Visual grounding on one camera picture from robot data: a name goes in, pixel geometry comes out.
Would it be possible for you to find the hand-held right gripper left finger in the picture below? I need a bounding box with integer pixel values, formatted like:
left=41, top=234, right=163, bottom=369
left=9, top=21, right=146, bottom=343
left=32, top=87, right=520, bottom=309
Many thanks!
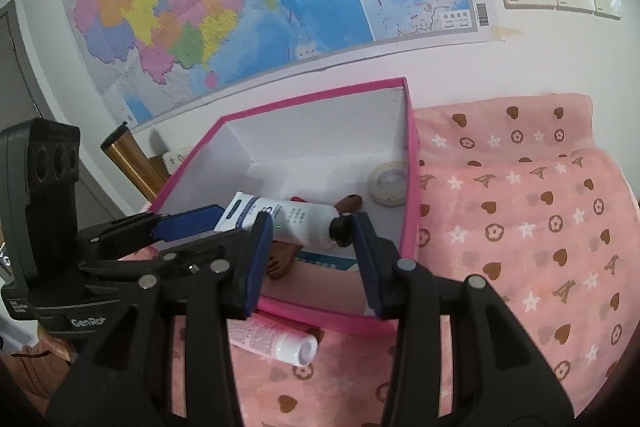
left=45, top=209, right=276, bottom=427

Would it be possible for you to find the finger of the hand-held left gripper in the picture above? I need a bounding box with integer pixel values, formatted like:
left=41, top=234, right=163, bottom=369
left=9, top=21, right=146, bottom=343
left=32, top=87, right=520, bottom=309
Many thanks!
left=82, top=229, right=253, bottom=288
left=75, top=205, right=223, bottom=258

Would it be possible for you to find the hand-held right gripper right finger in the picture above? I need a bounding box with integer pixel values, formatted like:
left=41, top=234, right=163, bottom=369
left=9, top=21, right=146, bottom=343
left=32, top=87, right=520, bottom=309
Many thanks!
left=350, top=211, right=576, bottom=427

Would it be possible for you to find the white tube black cap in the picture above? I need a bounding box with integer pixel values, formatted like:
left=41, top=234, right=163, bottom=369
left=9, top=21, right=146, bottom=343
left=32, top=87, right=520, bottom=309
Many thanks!
left=216, top=191, right=353, bottom=253

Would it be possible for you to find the white tape roll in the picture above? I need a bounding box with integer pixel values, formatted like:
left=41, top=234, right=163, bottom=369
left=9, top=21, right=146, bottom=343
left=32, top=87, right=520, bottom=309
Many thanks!
left=367, top=161, right=408, bottom=206

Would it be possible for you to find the pink tube white cap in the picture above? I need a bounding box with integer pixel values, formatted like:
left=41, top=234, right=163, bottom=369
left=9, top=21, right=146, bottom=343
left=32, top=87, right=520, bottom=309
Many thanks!
left=227, top=312, right=319, bottom=367

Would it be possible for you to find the pink cardboard box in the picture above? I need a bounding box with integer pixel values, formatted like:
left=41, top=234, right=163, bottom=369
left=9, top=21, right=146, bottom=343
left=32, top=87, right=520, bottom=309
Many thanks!
left=149, top=77, right=426, bottom=340

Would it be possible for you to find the white plastic object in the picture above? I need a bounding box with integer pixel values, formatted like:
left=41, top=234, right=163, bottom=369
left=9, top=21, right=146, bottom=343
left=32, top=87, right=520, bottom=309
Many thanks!
left=161, top=146, right=193, bottom=172

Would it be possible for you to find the gold metal cylinder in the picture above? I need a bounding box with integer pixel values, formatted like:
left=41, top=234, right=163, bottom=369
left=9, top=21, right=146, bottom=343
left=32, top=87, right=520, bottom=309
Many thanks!
left=100, top=122, right=171, bottom=202

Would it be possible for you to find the grey door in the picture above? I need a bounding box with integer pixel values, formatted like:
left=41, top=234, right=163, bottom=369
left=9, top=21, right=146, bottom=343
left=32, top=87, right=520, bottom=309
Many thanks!
left=0, top=0, right=126, bottom=218

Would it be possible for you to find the pink printed blanket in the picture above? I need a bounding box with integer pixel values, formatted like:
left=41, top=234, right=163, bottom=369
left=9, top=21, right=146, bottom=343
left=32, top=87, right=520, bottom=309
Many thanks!
left=120, top=93, right=640, bottom=427

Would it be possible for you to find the colourful wall map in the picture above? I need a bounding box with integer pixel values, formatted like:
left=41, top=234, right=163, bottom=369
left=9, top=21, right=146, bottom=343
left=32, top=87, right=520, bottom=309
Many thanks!
left=59, top=0, right=523, bottom=132

